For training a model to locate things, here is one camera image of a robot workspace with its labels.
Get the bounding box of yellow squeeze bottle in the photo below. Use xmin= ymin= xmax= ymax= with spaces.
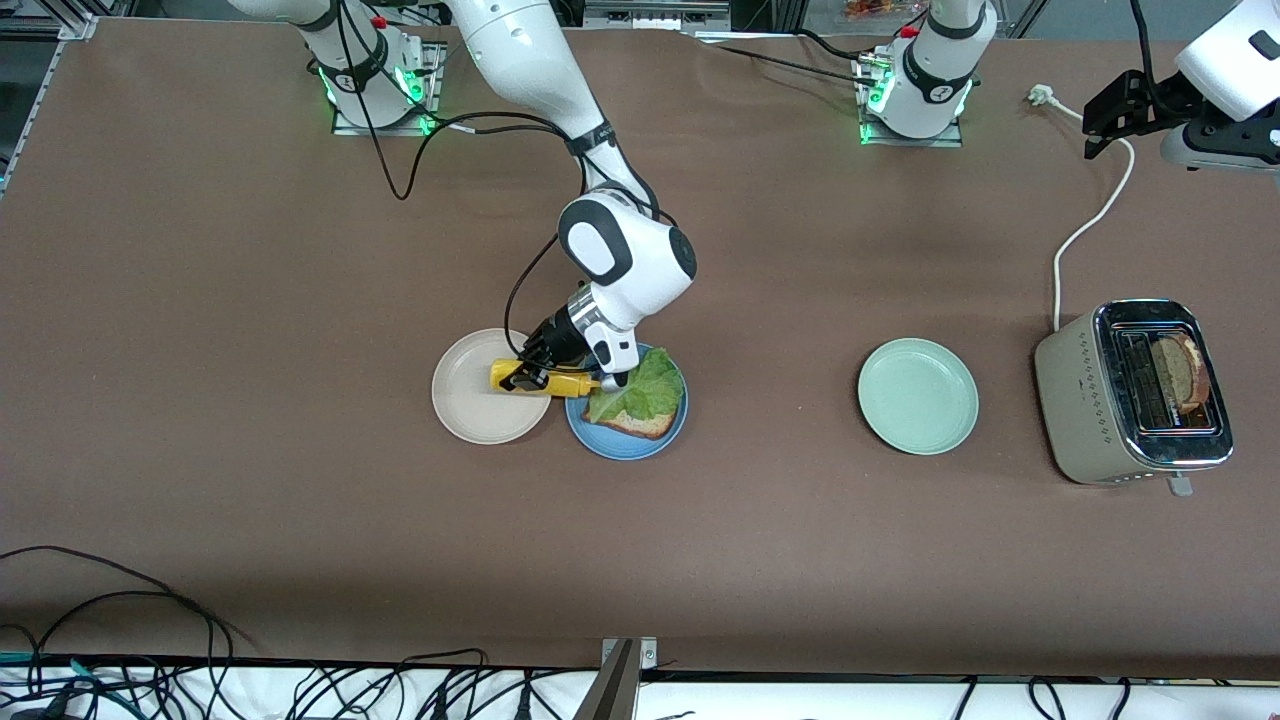
xmin=489 ymin=359 xmax=603 ymax=399

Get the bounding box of green lettuce leaf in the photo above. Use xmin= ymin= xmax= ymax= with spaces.
xmin=586 ymin=347 xmax=687 ymax=425

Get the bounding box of toasted brown bread slice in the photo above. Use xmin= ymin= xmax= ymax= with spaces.
xmin=583 ymin=357 xmax=686 ymax=441
xmin=1150 ymin=332 xmax=1213 ymax=413

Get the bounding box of blue round plate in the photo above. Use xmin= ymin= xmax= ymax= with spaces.
xmin=565 ymin=342 xmax=690 ymax=462

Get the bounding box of beige round plate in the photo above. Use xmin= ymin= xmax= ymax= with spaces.
xmin=431 ymin=328 xmax=555 ymax=445

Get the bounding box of mint green round plate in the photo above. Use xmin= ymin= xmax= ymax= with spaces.
xmin=857 ymin=338 xmax=980 ymax=457

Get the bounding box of beige chrome toaster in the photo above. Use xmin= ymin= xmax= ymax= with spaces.
xmin=1034 ymin=298 xmax=1234 ymax=498

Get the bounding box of grey metal box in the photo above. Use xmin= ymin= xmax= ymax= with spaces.
xmin=583 ymin=0 xmax=732 ymax=31

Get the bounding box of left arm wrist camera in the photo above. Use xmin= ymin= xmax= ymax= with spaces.
xmin=1160 ymin=122 xmax=1280 ymax=173

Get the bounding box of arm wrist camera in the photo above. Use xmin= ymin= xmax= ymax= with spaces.
xmin=1160 ymin=122 xmax=1280 ymax=173
xmin=590 ymin=345 xmax=631 ymax=394

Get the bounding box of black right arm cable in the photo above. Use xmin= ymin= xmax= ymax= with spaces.
xmin=335 ymin=0 xmax=666 ymax=366

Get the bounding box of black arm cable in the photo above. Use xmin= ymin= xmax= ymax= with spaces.
xmin=335 ymin=0 xmax=666 ymax=366
xmin=1130 ymin=0 xmax=1181 ymax=101

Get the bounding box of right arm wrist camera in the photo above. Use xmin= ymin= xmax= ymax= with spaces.
xmin=590 ymin=345 xmax=631 ymax=394

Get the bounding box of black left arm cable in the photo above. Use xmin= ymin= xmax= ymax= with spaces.
xmin=1130 ymin=0 xmax=1181 ymax=101

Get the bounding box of white toaster power cable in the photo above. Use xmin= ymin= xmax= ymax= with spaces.
xmin=1028 ymin=84 xmax=1137 ymax=333

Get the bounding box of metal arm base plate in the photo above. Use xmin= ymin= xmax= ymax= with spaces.
xmin=332 ymin=42 xmax=447 ymax=137
xmin=858 ymin=52 xmax=966 ymax=148

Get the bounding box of arched black cable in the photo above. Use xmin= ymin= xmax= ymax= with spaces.
xmin=395 ymin=648 xmax=491 ymax=701

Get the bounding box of metal table edge bracket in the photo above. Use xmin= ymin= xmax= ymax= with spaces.
xmin=575 ymin=637 xmax=659 ymax=720

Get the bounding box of black cable on table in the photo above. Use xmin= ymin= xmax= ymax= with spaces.
xmin=690 ymin=28 xmax=886 ymax=89

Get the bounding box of long looped black cable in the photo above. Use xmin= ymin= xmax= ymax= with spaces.
xmin=0 ymin=545 xmax=263 ymax=720

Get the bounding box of teal cable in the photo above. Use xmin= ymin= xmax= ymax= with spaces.
xmin=0 ymin=650 xmax=141 ymax=717

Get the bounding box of aluminium frame rail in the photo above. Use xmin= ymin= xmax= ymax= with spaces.
xmin=0 ymin=0 xmax=136 ymax=196

